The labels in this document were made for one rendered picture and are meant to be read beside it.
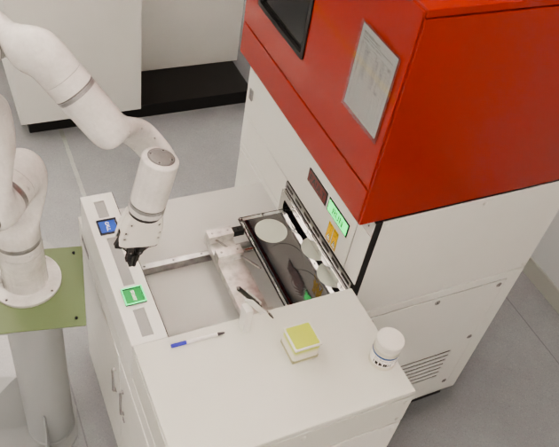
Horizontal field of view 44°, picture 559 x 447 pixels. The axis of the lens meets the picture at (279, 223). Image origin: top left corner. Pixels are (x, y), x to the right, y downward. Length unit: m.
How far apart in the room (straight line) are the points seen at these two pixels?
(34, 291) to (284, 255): 0.71
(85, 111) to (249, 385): 0.75
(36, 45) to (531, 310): 2.67
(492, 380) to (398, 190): 1.60
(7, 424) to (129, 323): 1.04
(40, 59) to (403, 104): 0.74
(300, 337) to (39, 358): 0.88
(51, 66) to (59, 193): 2.13
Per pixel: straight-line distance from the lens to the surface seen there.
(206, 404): 1.69
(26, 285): 2.02
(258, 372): 1.75
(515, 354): 3.32
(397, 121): 1.56
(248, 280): 2.03
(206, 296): 2.05
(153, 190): 1.55
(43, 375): 2.35
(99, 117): 1.48
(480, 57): 1.59
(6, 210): 1.73
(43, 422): 2.56
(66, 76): 1.46
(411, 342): 2.44
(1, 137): 1.66
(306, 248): 2.12
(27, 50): 1.45
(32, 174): 1.80
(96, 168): 3.67
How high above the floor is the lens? 2.43
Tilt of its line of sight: 45 degrees down
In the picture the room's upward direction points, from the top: 12 degrees clockwise
